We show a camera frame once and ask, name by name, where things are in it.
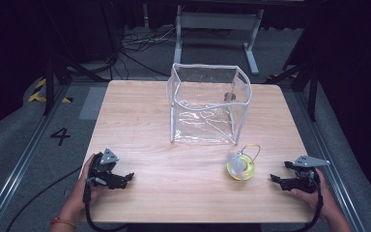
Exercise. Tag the grey metal table frame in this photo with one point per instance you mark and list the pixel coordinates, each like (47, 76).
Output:
(217, 21)

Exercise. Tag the person's right hand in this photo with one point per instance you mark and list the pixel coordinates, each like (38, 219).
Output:
(323, 199)

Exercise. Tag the black tripod stand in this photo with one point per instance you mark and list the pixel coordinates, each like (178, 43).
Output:
(312, 87)
(50, 83)

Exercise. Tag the person's left hand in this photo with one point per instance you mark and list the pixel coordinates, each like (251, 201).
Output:
(82, 193)

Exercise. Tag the grey metal floor rail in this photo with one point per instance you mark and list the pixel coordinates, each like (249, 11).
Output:
(331, 161)
(19, 161)

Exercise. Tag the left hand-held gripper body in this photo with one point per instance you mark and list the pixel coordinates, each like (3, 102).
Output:
(103, 169)

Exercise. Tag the yellow black floor tape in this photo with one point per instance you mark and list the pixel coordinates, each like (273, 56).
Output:
(38, 93)

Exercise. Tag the clear plastic storage bag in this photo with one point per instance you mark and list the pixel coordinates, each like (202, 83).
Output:
(206, 109)

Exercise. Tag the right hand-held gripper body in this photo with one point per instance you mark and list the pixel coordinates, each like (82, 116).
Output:
(306, 180)

